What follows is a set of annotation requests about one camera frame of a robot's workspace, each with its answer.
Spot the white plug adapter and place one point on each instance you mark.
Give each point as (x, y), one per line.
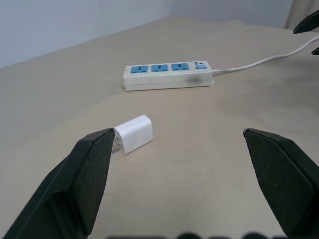
(135, 133)

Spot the white power strip blue sockets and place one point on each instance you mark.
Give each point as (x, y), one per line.
(159, 79)

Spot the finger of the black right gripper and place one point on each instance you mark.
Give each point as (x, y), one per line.
(316, 51)
(309, 25)

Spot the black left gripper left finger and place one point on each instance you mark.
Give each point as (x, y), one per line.
(67, 184)

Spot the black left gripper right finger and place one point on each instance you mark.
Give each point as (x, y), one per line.
(281, 179)

